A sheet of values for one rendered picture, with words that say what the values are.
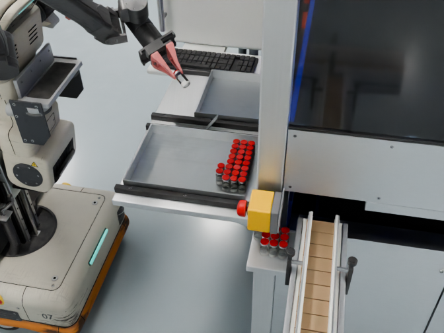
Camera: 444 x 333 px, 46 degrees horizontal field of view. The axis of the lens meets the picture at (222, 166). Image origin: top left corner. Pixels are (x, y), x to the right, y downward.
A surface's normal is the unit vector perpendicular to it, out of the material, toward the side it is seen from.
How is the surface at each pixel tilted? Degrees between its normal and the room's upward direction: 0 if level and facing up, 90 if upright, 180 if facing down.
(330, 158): 90
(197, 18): 90
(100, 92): 0
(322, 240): 0
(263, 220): 90
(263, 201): 0
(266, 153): 90
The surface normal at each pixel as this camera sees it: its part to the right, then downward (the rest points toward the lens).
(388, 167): -0.20, 0.66
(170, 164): -0.02, -0.74
